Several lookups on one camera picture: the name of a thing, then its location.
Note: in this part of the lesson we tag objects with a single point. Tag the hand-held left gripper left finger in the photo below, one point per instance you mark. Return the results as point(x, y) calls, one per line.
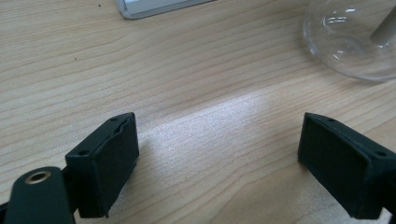
point(106, 161)

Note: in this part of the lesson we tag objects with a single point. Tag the clear glass cup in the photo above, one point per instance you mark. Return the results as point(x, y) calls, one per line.
point(342, 40)

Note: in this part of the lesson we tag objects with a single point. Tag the pale grey stick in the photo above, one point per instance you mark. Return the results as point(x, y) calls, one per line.
point(384, 26)

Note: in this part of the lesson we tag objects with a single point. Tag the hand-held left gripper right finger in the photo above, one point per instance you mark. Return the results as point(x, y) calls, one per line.
point(342, 168)

